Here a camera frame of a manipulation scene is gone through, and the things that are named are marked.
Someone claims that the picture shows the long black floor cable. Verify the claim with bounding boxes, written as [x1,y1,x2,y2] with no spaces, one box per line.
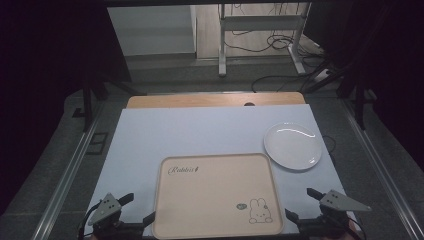
[250,73,323,94]

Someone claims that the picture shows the metal floor rail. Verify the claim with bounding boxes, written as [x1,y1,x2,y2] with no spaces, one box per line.
[339,99,424,240]
[30,99,108,240]

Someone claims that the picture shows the black floor socket cover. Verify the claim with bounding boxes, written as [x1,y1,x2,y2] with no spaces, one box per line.
[85,131,110,156]

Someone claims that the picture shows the white power strip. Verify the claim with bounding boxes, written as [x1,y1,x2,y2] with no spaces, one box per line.
[313,68,332,83]

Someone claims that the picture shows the tangled black floor cables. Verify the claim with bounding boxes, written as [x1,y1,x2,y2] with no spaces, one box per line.
[222,3,326,56]

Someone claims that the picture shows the thin black cable loop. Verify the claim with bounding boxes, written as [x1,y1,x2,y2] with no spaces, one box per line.
[321,134,338,158]

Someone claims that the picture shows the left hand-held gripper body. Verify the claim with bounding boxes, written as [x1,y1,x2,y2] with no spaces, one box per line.
[87,192,148,240]

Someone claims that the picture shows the black stand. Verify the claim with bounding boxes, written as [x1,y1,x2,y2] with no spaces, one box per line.
[71,75,148,133]
[301,56,379,132]

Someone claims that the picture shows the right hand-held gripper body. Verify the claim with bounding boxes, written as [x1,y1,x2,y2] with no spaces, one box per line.
[295,189,373,240]

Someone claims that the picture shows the white metal desk frame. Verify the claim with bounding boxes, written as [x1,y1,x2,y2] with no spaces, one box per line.
[217,2,313,78]

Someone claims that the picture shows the light blue table mat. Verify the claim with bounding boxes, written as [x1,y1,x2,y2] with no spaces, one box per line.
[83,103,360,236]

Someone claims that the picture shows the beige tray with rabbit print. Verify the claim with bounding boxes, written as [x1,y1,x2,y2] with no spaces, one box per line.
[151,153,285,240]

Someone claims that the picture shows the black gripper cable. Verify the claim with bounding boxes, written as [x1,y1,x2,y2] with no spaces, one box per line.
[77,199,103,240]

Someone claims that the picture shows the white round plate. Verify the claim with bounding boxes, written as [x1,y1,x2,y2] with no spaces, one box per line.
[263,121,324,172]

